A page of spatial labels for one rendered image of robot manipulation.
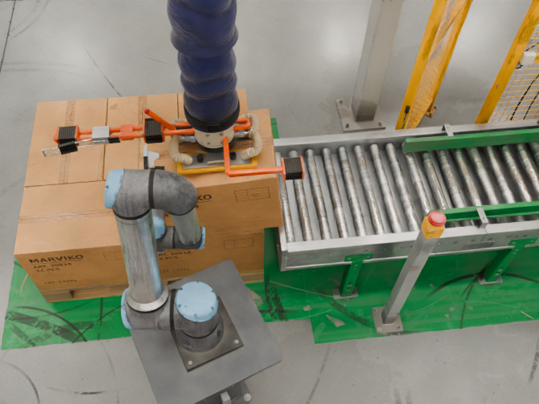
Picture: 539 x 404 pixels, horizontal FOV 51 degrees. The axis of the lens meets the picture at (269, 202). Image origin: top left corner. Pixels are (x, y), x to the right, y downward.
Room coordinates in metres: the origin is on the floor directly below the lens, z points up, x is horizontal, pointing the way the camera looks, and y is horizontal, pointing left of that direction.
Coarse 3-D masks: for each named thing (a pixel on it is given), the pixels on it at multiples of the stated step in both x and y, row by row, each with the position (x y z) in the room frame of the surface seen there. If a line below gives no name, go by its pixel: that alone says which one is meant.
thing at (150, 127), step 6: (144, 120) 1.59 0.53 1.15; (150, 120) 1.60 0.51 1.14; (144, 126) 1.56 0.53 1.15; (150, 126) 1.56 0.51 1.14; (156, 126) 1.56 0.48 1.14; (162, 126) 1.55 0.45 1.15; (144, 132) 1.52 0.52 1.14; (150, 132) 1.53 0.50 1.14; (156, 132) 1.53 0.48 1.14; (162, 132) 1.52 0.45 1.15; (144, 138) 1.51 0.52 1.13; (150, 138) 1.51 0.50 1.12; (156, 138) 1.52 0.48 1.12; (162, 138) 1.52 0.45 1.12
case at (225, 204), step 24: (264, 120) 1.74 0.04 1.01; (144, 144) 1.63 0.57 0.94; (240, 144) 1.61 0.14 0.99; (264, 144) 1.60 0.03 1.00; (168, 168) 1.49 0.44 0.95; (216, 192) 1.39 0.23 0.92; (240, 192) 1.41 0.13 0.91; (264, 192) 1.42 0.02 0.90; (168, 216) 1.37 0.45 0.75; (216, 216) 1.39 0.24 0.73; (240, 216) 1.41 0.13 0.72; (264, 216) 1.42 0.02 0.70
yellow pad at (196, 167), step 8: (200, 152) 1.54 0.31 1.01; (232, 152) 1.52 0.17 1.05; (240, 152) 1.54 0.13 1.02; (192, 160) 1.49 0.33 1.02; (200, 160) 1.47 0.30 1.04; (232, 160) 1.49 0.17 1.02; (240, 160) 1.49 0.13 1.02; (248, 160) 1.49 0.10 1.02; (256, 160) 1.50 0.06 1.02; (184, 168) 1.44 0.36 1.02; (192, 168) 1.45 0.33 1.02; (200, 168) 1.45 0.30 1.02; (208, 168) 1.45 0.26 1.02; (216, 168) 1.45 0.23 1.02; (224, 168) 1.45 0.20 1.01; (232, 168) 1.46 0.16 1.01; (240, 168) 1.46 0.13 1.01; (248, 168) 1.47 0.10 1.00
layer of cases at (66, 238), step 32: (128, 96) 2.32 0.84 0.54; (160, 96) 2.32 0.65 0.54; (32, 160) 1.82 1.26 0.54; (64, 160) 1.83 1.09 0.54; (96, 160) 1.84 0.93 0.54; (128, 160) 1.84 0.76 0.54; (32, 192) 1.61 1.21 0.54; (64, 192) 1.62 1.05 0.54; (96, 192) 1.63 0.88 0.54; (32, 224) 1.42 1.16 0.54; (64, 224) 1.43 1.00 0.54; (96, 224) 1.44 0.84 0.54; (32, 256) 1.27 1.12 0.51; (64, 256) 1.29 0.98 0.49; (96, 256) 1.31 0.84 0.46; (160, 256) 1.36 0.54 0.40; (192, 256) 1.38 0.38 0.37; (224, 256) 1.40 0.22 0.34; (256, 256) 1.43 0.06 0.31; (64, 288) 1.27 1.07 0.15
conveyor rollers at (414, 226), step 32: (480, 160) 1.93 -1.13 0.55; (512, 160) 1.94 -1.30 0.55; (320, 192) 1.68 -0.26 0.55; (352, 192) 1.69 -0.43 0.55; (384, 192) 1.70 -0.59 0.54; (416, 192) 1.72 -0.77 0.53; (512, 192) 1.73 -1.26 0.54; (288, 224) 1.48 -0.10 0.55; (320, 224) 1.49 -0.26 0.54; (416, 224) 1.50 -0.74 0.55; (448, 224) 1.51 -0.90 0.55
